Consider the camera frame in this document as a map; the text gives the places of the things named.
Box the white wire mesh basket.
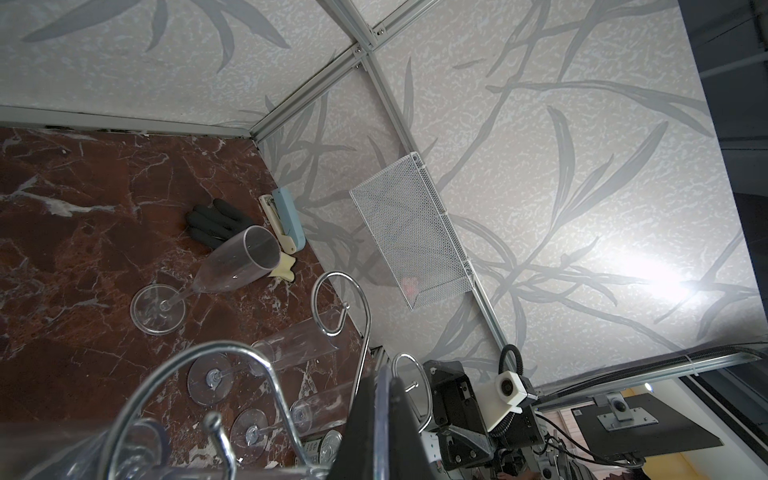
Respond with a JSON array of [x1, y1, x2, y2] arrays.
[[350, 152, 472, 309]]

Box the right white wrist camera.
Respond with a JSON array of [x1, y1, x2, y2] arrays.
[[474, 371, 538, 432]]

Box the silver wire wine glass rack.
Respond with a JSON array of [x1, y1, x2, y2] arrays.
[[95, 271, 433, 480]]

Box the clear flute glass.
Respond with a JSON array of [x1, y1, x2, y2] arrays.
[[130, 226, 281, 336], [303, 429, 343, 466], [229, 383, 355, 464], [187, 318, 341, 406], [1, 419, 170, 479]]

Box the black glove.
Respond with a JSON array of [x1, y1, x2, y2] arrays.
[[185, 198, 255, 250]]

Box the black monitor stand plate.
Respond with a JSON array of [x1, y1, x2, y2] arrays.
[[571, 393, 723, 461]]

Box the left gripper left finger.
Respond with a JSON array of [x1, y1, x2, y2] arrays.
[[341, 373, 377, 479]]

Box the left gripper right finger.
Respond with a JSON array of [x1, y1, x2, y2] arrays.
[[388, 378, 435, 480]]

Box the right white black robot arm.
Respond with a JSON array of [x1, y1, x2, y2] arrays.
[[424, 361, 578, 479]]

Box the aluminium frame crossbar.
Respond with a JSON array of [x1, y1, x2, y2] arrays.
[[250, 44, 367, 142]]

